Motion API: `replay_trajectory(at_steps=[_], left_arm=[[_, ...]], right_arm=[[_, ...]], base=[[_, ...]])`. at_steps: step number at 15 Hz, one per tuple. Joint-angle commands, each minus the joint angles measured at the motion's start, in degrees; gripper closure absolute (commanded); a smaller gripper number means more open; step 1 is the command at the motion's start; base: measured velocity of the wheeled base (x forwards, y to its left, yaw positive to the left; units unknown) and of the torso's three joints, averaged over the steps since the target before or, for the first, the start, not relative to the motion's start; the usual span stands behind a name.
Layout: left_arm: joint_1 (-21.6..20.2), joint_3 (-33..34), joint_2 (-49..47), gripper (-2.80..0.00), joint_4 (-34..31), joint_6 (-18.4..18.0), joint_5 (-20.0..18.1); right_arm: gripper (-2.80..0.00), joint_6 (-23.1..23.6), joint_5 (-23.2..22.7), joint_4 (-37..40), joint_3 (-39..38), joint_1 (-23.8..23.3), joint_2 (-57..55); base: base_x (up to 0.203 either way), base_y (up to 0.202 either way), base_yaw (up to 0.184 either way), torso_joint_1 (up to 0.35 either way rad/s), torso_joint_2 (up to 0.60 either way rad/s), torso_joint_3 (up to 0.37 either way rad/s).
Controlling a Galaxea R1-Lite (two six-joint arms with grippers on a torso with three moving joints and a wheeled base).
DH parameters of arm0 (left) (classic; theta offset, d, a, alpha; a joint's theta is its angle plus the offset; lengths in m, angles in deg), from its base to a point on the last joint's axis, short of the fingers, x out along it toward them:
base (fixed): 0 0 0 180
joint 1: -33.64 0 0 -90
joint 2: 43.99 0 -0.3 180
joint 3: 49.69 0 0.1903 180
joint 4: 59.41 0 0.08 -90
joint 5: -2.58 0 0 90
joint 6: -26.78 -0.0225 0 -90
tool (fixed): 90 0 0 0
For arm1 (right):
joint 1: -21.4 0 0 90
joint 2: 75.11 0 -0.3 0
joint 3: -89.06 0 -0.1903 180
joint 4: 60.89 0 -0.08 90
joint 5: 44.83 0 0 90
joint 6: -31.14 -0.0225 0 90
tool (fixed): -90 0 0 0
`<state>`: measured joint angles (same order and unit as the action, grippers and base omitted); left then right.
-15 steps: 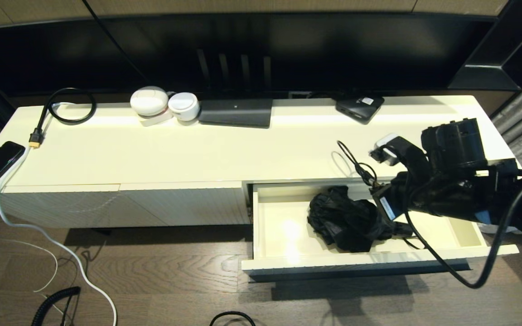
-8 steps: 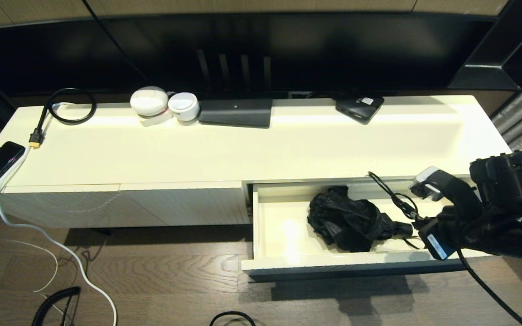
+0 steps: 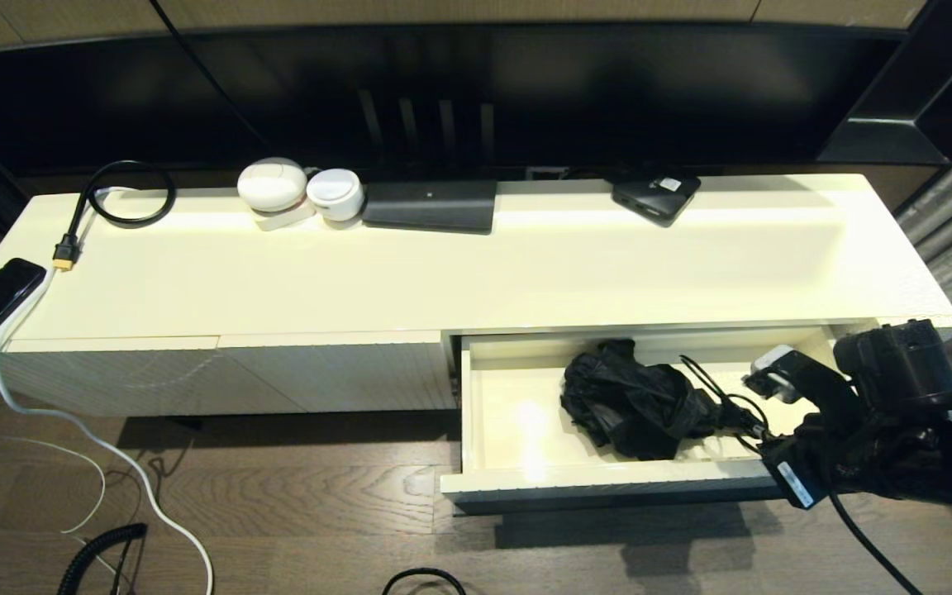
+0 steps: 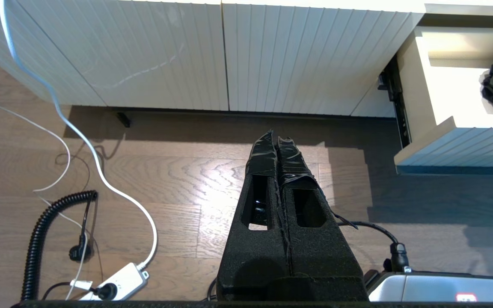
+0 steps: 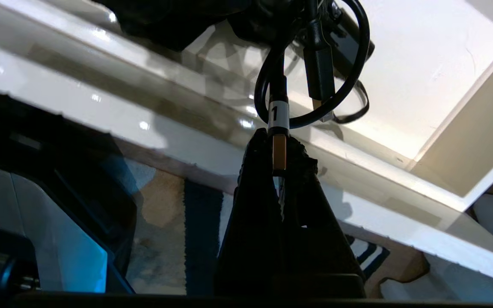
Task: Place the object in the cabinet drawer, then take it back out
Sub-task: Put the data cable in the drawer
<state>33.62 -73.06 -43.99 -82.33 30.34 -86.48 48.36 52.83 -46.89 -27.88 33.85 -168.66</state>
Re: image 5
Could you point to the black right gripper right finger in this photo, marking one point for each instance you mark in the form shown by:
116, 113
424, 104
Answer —
319, 256

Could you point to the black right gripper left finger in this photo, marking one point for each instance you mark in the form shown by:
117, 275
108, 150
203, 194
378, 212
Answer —
250, 239

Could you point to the white ribbed drawer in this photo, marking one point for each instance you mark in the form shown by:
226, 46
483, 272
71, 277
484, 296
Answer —
422, 64

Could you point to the black umbrella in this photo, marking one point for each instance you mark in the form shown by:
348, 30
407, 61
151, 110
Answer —
165, 21

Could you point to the grey and black robot base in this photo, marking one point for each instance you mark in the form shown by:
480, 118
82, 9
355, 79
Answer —
58, 239

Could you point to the white rug with dark stripes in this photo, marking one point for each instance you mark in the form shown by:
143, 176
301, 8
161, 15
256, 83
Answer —
165, 222

